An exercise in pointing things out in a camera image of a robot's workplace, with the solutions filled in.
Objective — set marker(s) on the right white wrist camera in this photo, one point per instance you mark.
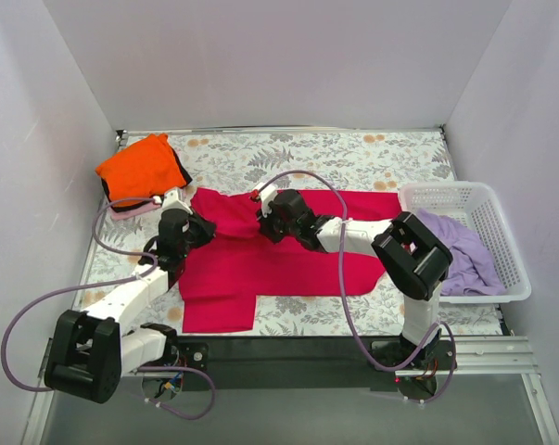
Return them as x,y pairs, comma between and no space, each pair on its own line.
264,194

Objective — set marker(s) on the folded orange t shirt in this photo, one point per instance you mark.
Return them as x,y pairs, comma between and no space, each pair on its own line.
137,169

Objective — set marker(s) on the lavender t shirt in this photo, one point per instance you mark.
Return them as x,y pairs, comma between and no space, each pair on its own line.
472,271

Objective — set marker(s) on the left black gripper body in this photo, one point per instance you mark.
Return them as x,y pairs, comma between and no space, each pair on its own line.
204,227

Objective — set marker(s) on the floral table mat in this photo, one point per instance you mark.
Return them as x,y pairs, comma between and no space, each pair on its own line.
233,162

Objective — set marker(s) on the folded pink t shirt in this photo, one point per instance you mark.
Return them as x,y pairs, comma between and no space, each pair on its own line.
135,175

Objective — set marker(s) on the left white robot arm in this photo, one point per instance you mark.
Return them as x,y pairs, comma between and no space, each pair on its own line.
94,348

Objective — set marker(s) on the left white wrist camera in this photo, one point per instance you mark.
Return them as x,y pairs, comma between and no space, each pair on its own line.
173,199

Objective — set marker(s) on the magenta t shirt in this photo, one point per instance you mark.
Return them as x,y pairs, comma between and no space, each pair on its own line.
221,281

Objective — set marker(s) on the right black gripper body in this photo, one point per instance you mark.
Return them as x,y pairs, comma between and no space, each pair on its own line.
270,228

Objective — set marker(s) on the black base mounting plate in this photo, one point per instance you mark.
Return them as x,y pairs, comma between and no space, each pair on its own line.
313,362

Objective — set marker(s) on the white plastic basket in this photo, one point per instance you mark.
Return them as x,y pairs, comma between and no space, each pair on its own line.
475,205

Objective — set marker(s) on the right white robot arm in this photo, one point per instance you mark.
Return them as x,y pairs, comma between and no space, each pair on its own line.
416,261

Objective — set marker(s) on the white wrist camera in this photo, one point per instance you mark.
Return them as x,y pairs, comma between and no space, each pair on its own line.
173,199
264,194

